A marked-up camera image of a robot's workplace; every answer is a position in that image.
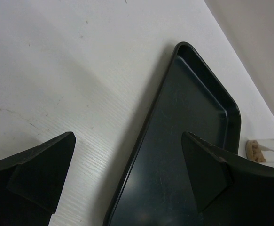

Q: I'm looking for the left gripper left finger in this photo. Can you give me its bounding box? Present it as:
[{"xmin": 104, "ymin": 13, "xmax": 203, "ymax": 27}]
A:
[{"xmin": 0, "ymin": 132, "xmax": 76, "ymax": 226}]

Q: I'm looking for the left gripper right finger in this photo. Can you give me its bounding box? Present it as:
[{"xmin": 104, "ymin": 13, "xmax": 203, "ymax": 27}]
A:
[{"xmin": 181, "ymin": 132, "xmax": 274, "ymax": 226}]

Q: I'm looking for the black cap spice bottle front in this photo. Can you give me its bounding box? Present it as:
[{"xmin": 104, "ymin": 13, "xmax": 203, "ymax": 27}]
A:
[{"xmin": 245, "ymin": 139, "xmax": 274, "ymax": 168}]

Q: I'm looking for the black plastic tray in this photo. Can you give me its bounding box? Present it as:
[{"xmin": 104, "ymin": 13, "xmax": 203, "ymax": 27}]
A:
[{"xmin": 103, "ymin": 42, "xmax": 241, "ymax": 226}]

